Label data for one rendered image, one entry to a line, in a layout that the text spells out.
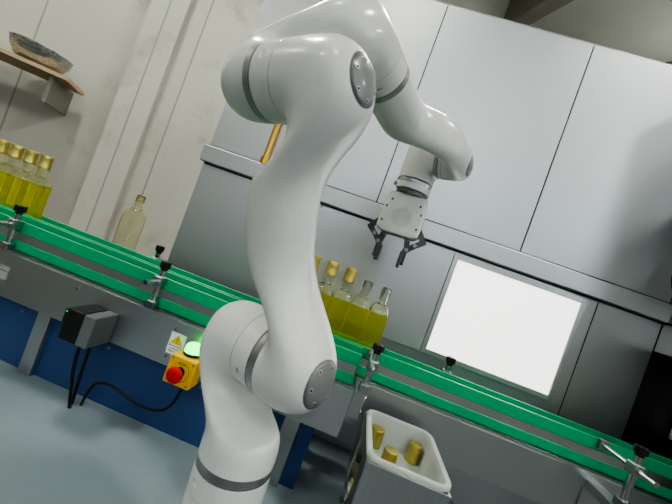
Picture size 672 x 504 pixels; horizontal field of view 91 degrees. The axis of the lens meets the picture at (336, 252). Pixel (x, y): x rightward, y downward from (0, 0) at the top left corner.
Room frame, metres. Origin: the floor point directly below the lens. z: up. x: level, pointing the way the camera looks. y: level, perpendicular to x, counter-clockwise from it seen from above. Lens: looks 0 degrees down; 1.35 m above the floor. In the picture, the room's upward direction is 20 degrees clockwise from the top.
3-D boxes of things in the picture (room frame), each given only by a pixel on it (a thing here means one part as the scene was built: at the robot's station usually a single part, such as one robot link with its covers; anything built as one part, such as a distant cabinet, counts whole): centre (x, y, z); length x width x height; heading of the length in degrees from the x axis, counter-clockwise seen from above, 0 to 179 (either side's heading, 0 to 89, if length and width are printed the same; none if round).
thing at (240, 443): (0.54, 0.07, 1.11); 0.19 x 0.12 x 0.24; 56
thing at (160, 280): (0.87, 0.42, 1.11); 0.07 x 0.04 x 0.13; 174
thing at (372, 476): (0.77, -0.29, 0.92); 0.27 x 0.17 x 0.15; 174
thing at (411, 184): (0.79, -0.12, 1.56); 0.09 x 0.08 x 0.03; 75
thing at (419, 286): (1.10, -0.35, 1.32); 0.90 x 0.03 x 0.34; 84
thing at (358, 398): (0.87, -0.18, 1.02); 0.09 x 0.04 x 0.07; 174
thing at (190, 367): (0.83, 0.25, 0.96); 0.07 x 0.07 x 0.07; 84
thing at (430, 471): (0.75, -0.29, 0.97); 0.22 x 0.17 x 0.09; 174
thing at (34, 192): (1.10, 1.00, 1.19); 0.06 x 0.06 x 0.28; 84
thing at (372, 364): (0.86, -0.18, 1.12); 0.17 x 0.03 x 0.12; 174
